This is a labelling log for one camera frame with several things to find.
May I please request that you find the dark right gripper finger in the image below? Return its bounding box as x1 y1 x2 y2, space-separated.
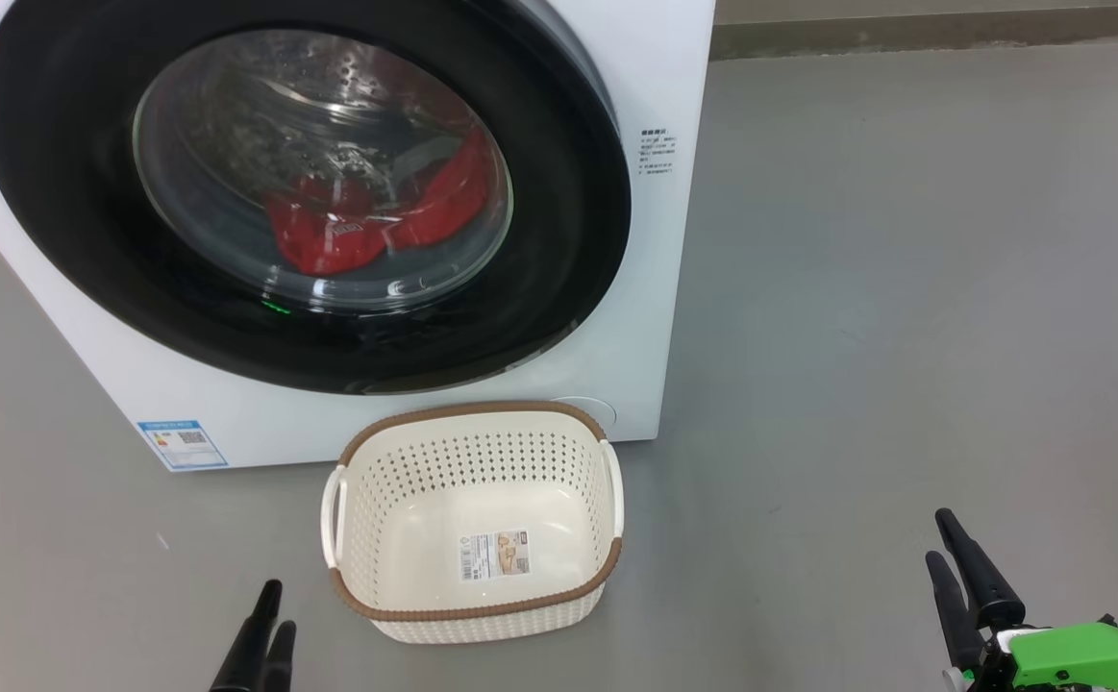
925 550 985 670
934 507 1027 632

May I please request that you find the round white filter cover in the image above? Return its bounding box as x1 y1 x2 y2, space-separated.
549 395 618 431

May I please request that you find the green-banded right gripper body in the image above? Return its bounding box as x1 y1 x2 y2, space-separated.
943 620 1118 692

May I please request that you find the stainless steel washing machine drum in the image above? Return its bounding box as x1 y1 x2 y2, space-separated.
136 31 513 310

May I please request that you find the red garment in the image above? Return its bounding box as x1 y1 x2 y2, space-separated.
384 128 493 253

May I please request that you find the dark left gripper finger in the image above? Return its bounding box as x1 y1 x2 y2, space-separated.
210 579 284 692
261 622 298 692

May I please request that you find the white printed warning label sticker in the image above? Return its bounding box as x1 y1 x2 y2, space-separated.
459 528 532 583

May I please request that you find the dark grey wall baseboard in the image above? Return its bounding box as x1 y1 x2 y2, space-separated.
709 10 1118 62

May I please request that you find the white front-load washing machine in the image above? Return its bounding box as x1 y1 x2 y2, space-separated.
0 0 717 473

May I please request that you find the small printed text label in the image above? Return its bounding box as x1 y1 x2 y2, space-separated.
638 125 678 177

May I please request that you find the cream basket with brown rim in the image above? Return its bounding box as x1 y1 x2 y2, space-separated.
320 401 626 645

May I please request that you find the washing machine door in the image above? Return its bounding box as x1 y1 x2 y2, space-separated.
0 0 633 396

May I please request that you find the blue energy label sticker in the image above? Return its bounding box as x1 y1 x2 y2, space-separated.
137 419 230 471

